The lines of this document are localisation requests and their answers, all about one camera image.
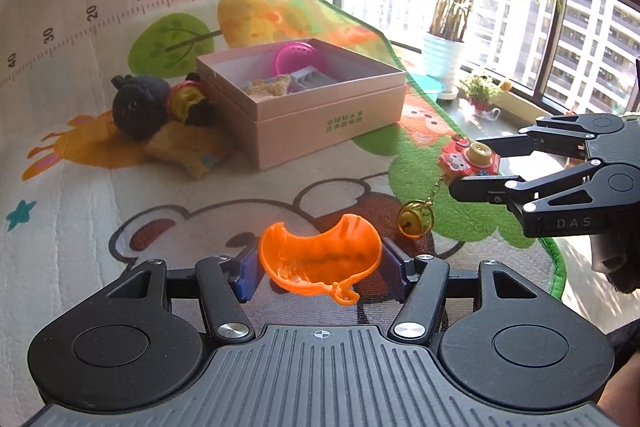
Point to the black plush cat toy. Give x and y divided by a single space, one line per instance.
139 105

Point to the red charm with gold bell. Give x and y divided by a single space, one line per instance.
458 158

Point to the pink cardboard box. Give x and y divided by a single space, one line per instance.
310 106

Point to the small flower pot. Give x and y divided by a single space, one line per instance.
482 92

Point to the white grey rectangular toy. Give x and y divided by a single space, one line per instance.
308 78

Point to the pink plastic basket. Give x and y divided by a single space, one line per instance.
296 55

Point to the orange plastic pumpkin toy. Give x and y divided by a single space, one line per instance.
330 263

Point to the tan plush paw glove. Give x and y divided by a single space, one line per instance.
198 150
268 88

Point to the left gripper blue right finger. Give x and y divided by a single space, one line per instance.
398 270

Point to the yellow red plush doll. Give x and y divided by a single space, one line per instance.
188 104

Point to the colourful children's play mat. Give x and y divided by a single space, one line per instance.
110 156

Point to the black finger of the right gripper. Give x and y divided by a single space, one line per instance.
500 194
520 144

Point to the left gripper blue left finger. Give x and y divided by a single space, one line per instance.
245 273

